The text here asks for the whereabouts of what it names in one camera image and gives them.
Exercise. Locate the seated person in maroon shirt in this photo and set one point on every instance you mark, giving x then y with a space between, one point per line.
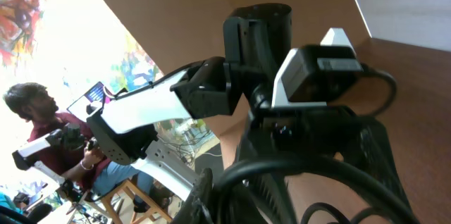
89 168

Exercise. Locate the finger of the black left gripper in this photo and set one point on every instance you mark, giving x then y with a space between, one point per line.
369 150
269 191

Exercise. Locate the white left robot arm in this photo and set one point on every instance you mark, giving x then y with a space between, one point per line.
257 40

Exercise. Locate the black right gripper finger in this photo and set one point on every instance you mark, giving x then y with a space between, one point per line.
195 210

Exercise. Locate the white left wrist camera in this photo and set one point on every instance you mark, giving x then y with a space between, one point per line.
316 74

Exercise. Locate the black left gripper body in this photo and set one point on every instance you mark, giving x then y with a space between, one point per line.
318 130

